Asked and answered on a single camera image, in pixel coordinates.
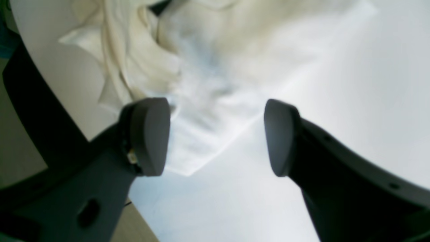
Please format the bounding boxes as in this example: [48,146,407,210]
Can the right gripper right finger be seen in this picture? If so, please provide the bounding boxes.
[264,99,430,242]

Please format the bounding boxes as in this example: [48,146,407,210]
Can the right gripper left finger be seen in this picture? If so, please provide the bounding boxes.
[1,98,171,242]

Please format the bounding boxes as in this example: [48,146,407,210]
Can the white printed T-shirt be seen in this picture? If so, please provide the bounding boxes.
[59,0,377,176]

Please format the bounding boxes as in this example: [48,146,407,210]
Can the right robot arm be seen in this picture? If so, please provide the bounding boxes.
[1,39,429,242]

